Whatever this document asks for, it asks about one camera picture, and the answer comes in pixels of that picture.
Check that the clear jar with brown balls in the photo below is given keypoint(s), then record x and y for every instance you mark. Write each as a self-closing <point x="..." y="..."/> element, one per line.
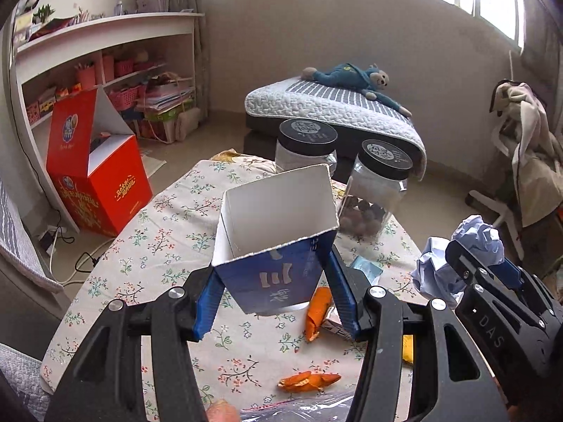
<point x="374" y="193"/>

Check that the beige clothes on chair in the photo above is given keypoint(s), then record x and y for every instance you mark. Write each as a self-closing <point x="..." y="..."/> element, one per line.
<point x="532" y="140"/>

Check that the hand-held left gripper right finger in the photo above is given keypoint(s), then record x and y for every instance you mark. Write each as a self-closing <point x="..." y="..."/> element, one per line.
<point x="345" y="299"/>

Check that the white printed packet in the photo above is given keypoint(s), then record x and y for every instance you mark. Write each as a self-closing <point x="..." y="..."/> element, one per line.
<point x="334" y="323"/>

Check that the flat orange peel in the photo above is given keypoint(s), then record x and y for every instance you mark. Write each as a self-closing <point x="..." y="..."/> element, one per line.
<point x="308" y="381"/>

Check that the person's left hand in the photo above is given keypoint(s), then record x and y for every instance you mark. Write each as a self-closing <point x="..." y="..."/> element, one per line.
<point x="223" y="412"/>

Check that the beige plush bag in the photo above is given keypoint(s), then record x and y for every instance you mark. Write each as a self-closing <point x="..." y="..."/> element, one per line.
<point x="188" y="123"/>

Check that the red gift box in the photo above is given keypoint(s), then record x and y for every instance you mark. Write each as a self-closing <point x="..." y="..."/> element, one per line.
<point x="110" y="184"/>

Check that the yellow packet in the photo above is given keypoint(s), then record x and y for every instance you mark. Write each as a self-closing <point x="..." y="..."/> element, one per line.
<point x="407" y="350"/>

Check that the stack of papers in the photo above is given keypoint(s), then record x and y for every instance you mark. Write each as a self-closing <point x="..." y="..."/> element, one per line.
<point x="165" y="99"/>

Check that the pale blue paper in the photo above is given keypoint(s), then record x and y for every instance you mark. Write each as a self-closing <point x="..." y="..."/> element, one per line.
<point x="435" y="268"/>

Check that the pink pen holder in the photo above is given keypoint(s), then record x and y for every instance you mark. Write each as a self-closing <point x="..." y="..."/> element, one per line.
<point x="86" y="78"/>

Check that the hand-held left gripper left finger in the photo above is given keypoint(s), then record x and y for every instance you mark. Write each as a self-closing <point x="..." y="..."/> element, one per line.
<point x="206" y="312"/>

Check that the curled orange peel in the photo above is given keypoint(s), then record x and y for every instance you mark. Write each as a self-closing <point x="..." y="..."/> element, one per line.
<point x="317" y="312"/>

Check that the floral tablecloth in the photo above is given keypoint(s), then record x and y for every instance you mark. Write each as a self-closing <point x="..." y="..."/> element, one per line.
<point x="171" y="237"/>

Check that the clear plastic bag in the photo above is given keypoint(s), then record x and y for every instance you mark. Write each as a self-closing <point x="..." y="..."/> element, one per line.
<point x="299" y="411"/>

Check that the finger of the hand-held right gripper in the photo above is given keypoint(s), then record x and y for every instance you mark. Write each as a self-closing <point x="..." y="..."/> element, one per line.
<point x="479" y="272"/>

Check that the green printed box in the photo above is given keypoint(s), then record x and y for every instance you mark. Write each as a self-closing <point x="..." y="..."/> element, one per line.
<point x="160" y="125"/>

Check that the beige curtain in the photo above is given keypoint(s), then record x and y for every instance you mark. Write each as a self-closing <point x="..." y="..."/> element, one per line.
<point x="200" y="52"/>

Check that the pink plastic basket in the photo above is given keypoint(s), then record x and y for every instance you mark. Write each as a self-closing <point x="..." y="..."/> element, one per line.
<point x="123" y="99"/>

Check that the grey striped bed quilt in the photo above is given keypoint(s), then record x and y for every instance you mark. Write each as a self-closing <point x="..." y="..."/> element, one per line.
<point x="325" y="105"/>

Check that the blue stuffed monkey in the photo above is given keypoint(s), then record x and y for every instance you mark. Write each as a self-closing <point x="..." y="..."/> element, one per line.
<point x="352" y="77"/>

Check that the clear jar with tan snacks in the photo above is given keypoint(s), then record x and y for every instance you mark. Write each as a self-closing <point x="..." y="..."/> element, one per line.
<point x="303" y="140"/>

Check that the light blue wrapper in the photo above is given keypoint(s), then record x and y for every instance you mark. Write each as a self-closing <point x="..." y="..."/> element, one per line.
<point x="365" y="268"/>

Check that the white wall shelf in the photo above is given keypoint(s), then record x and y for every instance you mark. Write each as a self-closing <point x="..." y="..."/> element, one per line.
<point x="105" y="30"/>

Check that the blue and white carton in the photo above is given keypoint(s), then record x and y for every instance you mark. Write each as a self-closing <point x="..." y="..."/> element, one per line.
<point x="268" y="281"/>

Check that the white swivel chair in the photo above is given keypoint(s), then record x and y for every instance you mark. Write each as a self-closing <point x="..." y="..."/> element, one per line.
<point x="497" y="211"/>

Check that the grey quilted blanket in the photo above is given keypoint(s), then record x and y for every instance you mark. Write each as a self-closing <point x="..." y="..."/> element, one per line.
<point x="22" y="246"/>

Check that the white power strip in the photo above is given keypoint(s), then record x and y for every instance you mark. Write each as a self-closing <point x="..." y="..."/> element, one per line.
<point x="50" y="237"/>

